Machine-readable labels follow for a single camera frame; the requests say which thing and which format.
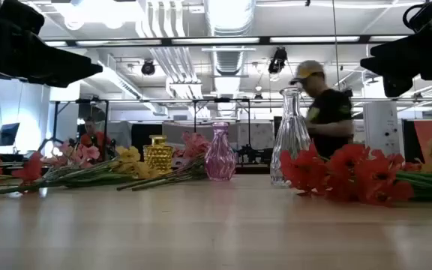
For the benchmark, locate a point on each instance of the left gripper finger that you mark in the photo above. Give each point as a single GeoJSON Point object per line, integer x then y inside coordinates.
{"type": "Point", "coordinates": [62, 60]}
{"type": "Point", "coordinates": [54, 82]}

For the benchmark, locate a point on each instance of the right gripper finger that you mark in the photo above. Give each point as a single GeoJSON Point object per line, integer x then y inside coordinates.
{"type": "Point", "coordinates": [398, 87]}
{"type": "Point", "coordinates": [396, 58]}

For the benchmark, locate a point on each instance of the red artificial flower bunch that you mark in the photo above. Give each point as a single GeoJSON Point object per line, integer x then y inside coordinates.
{"type": "Point", "coordinates": [373, 183]}
{"type": "Point", "coordinates": [354, 152]}
{"type": "Point", "coordinates": [30, 168]}

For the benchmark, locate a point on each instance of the pink glass vase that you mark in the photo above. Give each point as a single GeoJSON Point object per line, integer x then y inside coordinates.
{"type": "Point", "coordinates": [219, 157]}

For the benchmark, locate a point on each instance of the clear glass vase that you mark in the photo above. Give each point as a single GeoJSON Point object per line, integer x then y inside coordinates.
{"type": "Point", "coordinates": [289, 131]}

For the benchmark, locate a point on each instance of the yellow glass vase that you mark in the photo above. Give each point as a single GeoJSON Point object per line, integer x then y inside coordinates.
{"type": "Point", "coordinates": [158, 157]}

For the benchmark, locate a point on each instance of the white pillar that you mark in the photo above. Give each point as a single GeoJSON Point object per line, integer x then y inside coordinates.
{"type": "Point", "coordinates": [381, 131]}

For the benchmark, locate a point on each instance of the person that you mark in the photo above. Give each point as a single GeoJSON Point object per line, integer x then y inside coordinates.
{"type": "Point", "coordinates": [330, 112]}
{"type": "Point", "coordinates": [94, 139]}

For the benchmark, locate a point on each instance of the background computer monitor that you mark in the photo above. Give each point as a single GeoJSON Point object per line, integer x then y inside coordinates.
{"type": "Point", "coordinates": [8, 134]}

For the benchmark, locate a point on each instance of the black ceiling spotlight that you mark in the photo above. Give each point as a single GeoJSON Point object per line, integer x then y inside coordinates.
{"type": "Point", "coordinates": [148, 68]}
{"type": "Point", "coordinates": [278, 62]}

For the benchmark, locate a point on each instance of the black overhead light beam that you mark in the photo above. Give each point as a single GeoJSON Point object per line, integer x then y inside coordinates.
{"type": "Point", "coordinates": [264, 39]}

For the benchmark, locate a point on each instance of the black background rig frame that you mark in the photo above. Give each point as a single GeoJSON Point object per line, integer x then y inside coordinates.
{"type": "Point", "coordinates": [221, 99]}

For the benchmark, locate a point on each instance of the black aluminium table frame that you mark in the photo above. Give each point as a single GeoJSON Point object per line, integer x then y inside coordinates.
{"type": "Point", "coordinates": [253, 169]}

